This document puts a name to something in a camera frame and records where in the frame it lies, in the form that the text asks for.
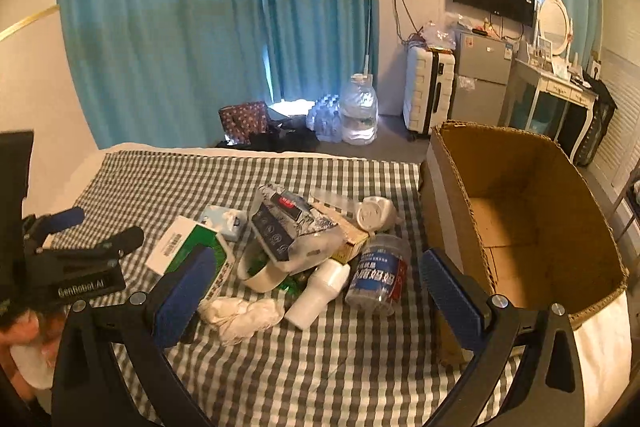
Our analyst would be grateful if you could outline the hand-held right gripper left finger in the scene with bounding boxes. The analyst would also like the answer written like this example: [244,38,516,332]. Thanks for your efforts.
[50,246,218,427]

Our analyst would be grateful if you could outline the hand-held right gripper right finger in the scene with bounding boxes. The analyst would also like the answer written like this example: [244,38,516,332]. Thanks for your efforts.
[420,248,586,427]

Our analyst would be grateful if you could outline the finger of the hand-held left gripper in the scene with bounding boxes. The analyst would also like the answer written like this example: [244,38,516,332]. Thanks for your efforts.
[22,206,86,239]
[45,226,146,269]

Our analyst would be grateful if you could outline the blue floral tissue pack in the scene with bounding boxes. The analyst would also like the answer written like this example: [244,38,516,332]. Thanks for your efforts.
[197,204,249,242]

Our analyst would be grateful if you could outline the brown cardboard box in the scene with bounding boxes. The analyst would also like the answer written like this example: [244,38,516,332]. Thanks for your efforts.
[419,120,630,368]

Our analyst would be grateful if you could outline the floral print plastic package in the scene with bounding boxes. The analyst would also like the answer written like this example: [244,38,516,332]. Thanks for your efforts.
[250,184,347,275]

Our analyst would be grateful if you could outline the person's left hand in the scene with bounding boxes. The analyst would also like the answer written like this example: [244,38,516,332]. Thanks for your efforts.
[0,313,67,359]

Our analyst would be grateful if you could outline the green white flat box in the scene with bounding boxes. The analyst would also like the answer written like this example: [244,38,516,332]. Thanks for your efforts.
[146,215,236,303]

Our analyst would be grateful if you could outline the crumpled white tissue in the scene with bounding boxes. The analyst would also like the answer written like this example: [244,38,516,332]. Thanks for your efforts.
[197,297,286,348]

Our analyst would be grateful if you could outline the clear jar blue label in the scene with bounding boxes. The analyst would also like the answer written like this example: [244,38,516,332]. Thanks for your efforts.
[345,233,412,318]

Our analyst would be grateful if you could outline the white tape roll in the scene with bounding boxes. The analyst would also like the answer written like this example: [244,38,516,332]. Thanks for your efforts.
[236,239,297,293]

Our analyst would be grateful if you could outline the green plastic wrapper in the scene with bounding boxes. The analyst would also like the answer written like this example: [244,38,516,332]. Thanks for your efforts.
[277,276,307,296]

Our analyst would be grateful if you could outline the white plug adapter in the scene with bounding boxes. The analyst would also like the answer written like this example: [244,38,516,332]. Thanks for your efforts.
[357,196,399,233]

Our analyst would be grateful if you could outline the small brown wooden box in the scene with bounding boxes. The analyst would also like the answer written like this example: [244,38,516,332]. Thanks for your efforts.
[310,202,372,264]

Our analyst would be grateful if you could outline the white roll-on bottle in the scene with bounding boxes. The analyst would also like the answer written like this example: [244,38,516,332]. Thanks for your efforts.
[284,258,351,330]

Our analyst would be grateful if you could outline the dark patterned bag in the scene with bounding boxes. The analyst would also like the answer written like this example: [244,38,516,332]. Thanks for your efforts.
[218,101,271,146]

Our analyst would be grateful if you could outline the pile of dark clothes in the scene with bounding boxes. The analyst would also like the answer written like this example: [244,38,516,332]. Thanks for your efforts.
[215,119,321,152]

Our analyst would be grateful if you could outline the teal waste bin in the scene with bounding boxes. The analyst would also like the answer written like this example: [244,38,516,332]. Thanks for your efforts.
[520,104,557,138]

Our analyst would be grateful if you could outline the wooden chair with clothes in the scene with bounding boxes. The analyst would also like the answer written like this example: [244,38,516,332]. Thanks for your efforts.
[612,167,640,248]

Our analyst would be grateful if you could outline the large clear water jug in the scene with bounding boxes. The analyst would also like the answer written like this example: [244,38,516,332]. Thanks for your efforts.
[340,73,379,145]

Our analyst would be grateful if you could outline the white suitcase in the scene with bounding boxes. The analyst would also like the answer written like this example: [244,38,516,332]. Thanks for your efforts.
[402,46,457,142]

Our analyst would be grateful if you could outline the wide teal curtain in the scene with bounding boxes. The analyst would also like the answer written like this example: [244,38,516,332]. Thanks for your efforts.
[56,0,266,150]

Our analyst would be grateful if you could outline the pack of water bottles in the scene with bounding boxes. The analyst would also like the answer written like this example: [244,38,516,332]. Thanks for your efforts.
[306,93,343,142]

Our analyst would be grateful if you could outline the small grey fridge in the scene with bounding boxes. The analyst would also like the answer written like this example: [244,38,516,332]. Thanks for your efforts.
[450,29,514,128]

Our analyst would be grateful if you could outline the black bag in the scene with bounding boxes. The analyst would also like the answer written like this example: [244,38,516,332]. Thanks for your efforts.
[557,74,618,168]

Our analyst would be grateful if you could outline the white dressing table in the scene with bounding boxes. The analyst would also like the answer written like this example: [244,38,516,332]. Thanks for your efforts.
[502,56,598,164]

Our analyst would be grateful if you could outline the white louvred wardrobe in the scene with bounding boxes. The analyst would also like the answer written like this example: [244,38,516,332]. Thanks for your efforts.
[582,0,640,218]

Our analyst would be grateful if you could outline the clear plastic bags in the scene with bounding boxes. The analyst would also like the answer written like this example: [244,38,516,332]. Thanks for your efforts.
[414,19,458,54]

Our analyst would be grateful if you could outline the thin white pole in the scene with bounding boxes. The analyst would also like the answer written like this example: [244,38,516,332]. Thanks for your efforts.
[362,0,374,78]

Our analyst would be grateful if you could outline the white oval mirror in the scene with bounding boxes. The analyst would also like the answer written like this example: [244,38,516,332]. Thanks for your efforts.
[535,0,575,58]

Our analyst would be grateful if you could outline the narrow teal curtain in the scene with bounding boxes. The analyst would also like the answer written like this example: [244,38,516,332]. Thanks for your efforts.
[250,0,381,108]

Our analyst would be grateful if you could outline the hanging wall cables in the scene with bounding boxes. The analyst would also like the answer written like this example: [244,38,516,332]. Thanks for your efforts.
[391,0,417,48]

